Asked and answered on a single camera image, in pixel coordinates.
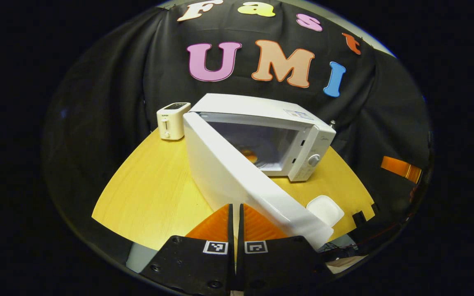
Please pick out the white plate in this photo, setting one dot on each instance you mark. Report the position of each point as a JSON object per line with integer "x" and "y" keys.
{"x": 327, "y": 209}

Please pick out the white microwave oven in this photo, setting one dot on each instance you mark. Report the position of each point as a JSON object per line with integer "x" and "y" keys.
{"x": 228, "y": 181}

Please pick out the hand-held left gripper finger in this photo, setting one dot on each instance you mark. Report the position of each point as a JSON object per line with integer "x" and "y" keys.
{"x": 231, "y": 228}
{"x": 240, "y": 228}

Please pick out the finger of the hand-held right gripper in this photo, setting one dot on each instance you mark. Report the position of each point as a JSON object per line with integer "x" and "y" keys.
{"x": 399, "y": 167}

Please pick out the fried egg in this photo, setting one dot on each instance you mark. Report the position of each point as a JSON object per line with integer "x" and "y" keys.
{"x": 250, "y": 157}

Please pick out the white toaster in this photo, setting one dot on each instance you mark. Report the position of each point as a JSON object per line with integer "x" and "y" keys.
{"x": 173, "y": 123}

